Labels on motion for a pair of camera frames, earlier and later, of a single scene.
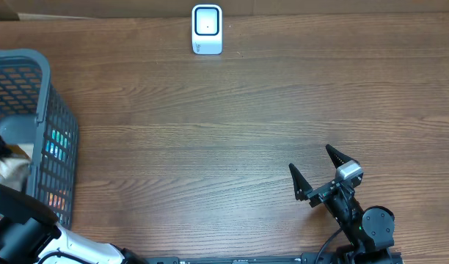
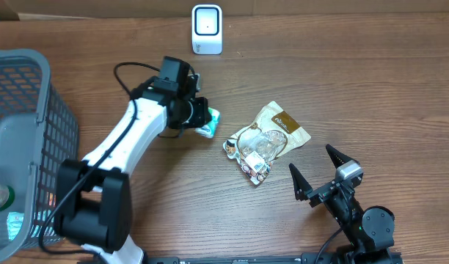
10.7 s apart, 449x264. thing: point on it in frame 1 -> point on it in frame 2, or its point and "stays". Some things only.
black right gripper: [302, 188] stays
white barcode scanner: [207, 29] stays
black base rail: [276, 259] stays
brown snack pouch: [12, 169] -> [273, 133]
